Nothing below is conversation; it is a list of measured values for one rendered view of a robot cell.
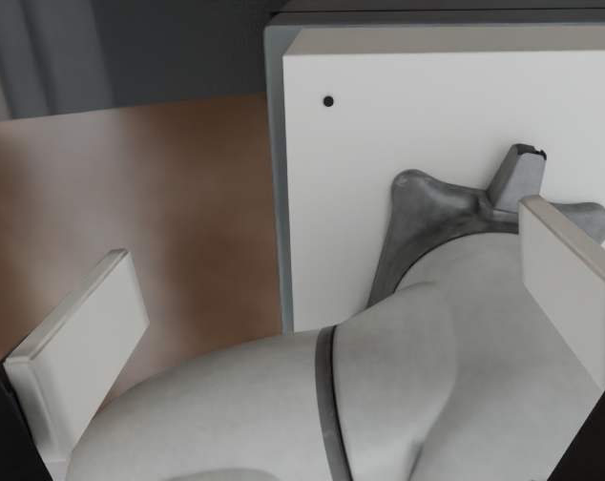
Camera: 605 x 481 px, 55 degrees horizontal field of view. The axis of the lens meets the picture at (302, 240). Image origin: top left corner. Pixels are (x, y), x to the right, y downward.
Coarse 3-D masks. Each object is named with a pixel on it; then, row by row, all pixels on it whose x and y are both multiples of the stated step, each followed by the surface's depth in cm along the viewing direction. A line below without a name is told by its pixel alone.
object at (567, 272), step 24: (528, 216) 17; (552, 216) 16; (528, 240) 18; (552, 240) 16; (576, 240) 14; (528, 264) 18; (552, 264) 16; (576, 264) 14; (600, 264) 13; (528, 288) 18; (552, 288) 16; (576, 288) 14; (600, 288) 13; (552, 312) 16; (576, 312) 14; (600, 312) 13; (576, 336) 15; (600, 336) 13; (600, 360) 13; (600, 384) 13
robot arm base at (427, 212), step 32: (512, 160) 43; (544, 160) 43; (416, 192) 46; (448, 192) 46; (480, 192) 47; (512, 192) 44; (416, 224) 47; (448, 224) 45; (480, 224) 44; (512, 224) 44; (576, 224) 46; (384, 256) 50; (416, 256) 45; (384, 288) 50
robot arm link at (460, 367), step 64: (448, 256) 42; (512, 256) 39; (384, 320) 38; (448, 320) 35; (512, 320) 33; (384, 384) 33; (448, 384) 31; (512, 384) 29; (576, 384) 29; (384, 448) 32; (448, 448) 29; (512, 448) 28
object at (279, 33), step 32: (320, 0) 65; (352, 0) 64; (384, 0) 63; (416, 0) 62; (448, 0) 62; (480, 0) 61; (512, 0) 60; (544, 0) 60; (576, 0) 59; (288, 32) 54; (288, 224) 64; (288, 256) 66; (288, 288) 68; (288, 320) 71
